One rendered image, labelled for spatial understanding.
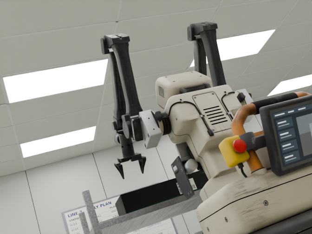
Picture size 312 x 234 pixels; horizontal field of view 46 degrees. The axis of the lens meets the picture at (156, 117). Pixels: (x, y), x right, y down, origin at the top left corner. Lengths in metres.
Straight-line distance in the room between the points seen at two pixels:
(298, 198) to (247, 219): 0.15
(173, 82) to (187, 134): 0.21
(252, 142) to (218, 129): 0.40
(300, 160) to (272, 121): 0.13
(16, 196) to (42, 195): 0.42
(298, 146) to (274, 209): 0.17
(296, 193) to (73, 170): 6.04
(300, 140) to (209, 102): 0.50
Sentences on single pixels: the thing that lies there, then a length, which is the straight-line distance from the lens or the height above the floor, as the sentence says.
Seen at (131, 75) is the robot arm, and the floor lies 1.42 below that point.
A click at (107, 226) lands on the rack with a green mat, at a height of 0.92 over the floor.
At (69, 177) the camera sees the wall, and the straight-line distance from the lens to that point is 6.80.
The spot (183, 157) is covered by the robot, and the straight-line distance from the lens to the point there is 1.47.
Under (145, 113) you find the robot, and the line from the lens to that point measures 1.39.
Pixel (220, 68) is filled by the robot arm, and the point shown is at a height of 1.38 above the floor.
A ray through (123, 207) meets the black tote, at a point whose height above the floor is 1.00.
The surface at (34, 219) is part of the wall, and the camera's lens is 6.64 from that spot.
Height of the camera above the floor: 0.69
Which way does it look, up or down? 21 degrees up
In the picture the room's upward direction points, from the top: 22 degrees counter-clockwise
